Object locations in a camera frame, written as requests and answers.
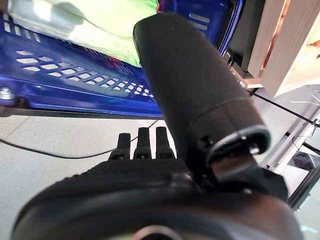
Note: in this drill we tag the light wooden slatted crate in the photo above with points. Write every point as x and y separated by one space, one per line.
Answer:
287 50

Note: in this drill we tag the blue plastic shopping basket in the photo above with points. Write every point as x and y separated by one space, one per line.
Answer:
25 100

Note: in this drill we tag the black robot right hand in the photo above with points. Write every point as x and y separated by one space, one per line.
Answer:
187 87

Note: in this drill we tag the green white napa cabbage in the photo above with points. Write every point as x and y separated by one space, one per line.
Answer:
87 32

